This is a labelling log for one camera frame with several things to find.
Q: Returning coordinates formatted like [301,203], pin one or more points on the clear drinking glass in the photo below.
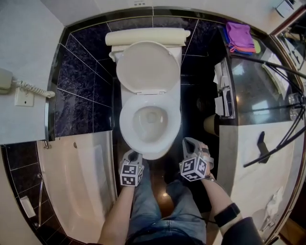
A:
[294,114]
[293,99]

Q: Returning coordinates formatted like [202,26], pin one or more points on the blue cloth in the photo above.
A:
[248,53]

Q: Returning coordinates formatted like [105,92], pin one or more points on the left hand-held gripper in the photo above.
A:
[131,173]

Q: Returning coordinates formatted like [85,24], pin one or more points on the chrome sink faucet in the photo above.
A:
[267,223]

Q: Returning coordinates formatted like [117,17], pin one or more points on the white toilet seat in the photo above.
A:
[125,124]

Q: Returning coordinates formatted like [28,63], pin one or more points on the chrome grab bar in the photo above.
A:
[40,198]

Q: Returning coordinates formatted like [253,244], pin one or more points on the white phone wall plate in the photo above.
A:
[22,99]

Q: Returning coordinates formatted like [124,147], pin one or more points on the chrome bathtub tap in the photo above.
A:
[47,144]

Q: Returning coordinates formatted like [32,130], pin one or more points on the rolled cream bath mat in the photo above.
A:
[143,37]

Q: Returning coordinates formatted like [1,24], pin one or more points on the crumpled white tissue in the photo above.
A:
[275,201]

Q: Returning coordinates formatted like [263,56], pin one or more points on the white soap dish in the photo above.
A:
[27,207]

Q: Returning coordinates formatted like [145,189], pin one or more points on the wood-framed mirror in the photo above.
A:
[294,43]

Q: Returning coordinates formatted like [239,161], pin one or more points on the purple cloth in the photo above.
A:
[239,36]

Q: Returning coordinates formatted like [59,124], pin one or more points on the green dish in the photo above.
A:
[257,46]

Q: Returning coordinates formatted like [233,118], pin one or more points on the person's left forearm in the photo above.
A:
[117,210]

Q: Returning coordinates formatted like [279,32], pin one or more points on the person's right forearm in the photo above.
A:
[212,196]

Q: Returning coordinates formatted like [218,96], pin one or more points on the round metal floor drain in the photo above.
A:
[202,103]

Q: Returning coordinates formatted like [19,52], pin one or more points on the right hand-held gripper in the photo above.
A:
[192,168]

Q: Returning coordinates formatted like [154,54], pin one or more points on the white bathtub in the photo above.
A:
[76,181]

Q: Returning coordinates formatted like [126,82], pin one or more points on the black wristband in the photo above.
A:
[227,215]

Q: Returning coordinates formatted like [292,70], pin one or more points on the chrome toilet paper holder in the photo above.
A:
[227,100]

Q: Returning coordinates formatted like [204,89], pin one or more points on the person's right hand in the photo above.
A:
[208,160]

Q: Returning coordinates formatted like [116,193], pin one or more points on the white bottle in wall holder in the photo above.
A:
[283,8]

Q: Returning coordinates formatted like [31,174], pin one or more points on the white paper sheet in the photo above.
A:
[219,105]

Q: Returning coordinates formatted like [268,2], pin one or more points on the white toilet lid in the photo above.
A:
[147,67]

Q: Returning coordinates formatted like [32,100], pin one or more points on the black stand on counter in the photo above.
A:
[263,148]

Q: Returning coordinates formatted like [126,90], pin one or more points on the marble vanity counter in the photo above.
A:
[251,181]

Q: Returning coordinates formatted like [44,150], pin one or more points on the black tripod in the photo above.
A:
[275,150]

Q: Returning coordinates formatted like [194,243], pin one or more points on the white folded card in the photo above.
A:
[275,71]

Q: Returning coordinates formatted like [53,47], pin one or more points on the white toilet bowl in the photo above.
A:
[150,124]

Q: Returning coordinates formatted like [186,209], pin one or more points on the person's legs in blue jeans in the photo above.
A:
[143,205]

